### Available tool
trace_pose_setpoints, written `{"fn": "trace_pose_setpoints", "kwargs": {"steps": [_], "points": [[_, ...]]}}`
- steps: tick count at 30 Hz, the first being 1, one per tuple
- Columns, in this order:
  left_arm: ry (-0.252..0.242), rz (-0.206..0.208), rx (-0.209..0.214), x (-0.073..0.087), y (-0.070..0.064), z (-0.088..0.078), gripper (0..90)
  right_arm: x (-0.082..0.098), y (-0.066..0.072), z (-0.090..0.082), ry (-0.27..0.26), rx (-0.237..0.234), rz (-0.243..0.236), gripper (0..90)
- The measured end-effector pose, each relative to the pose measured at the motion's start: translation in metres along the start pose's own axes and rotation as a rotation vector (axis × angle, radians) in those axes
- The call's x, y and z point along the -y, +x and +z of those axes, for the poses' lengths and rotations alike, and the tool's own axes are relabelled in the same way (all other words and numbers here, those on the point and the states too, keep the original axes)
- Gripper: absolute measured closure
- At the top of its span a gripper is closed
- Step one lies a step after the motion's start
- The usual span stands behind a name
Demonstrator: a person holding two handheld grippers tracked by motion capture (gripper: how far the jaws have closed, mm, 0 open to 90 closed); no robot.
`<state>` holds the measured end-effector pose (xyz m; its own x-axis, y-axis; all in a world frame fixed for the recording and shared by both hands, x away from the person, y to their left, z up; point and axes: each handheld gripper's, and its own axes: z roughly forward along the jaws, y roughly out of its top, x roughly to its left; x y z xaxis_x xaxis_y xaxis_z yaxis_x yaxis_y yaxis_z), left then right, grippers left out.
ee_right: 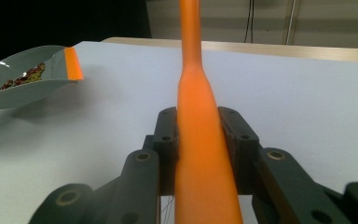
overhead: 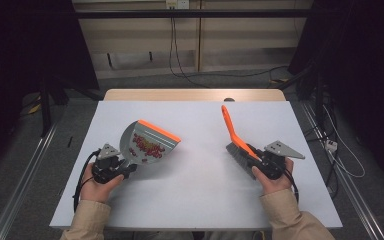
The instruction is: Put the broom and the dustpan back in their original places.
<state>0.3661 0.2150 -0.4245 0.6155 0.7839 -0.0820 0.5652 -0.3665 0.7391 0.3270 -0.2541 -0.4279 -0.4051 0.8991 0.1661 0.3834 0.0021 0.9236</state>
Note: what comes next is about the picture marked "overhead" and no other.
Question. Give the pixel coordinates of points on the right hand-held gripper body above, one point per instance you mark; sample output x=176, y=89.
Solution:
x=271, y=165

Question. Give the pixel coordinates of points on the person's left hand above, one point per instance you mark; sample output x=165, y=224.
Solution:
x=95, y=191

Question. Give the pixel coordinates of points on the white wall socket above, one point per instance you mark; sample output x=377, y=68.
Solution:
x=177, y=4

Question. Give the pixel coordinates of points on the wooden table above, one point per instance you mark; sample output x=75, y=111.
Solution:
x=180, y=95

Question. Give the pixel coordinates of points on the small black floor stick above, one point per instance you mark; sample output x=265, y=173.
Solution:
x=70, y=141

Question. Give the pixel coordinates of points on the small green beans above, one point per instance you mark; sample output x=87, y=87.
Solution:
x=150, y=144

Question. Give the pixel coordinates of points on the dark curtain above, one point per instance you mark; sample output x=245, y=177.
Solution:
x=363, y=50
x=20, y=50

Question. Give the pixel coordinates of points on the black metal stand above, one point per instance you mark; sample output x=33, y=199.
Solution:
x=45, y=113
x=319, y=110

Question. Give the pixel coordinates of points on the grey dustpan with orange edge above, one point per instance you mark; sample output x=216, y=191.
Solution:
x=130, y=140

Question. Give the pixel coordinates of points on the person's right hand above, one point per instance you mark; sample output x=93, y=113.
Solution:
x=276, y=186

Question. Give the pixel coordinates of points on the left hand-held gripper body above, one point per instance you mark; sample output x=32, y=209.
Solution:
x=105, y=166

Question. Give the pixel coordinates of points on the red kidney beans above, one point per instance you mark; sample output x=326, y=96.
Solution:
x=140, y=143

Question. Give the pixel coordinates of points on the aluminium floor rail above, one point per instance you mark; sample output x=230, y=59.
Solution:
x=356, y=200
x=23, y=186

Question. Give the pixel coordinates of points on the black horizontal metal bar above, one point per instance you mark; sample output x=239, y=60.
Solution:
x=213, y=13

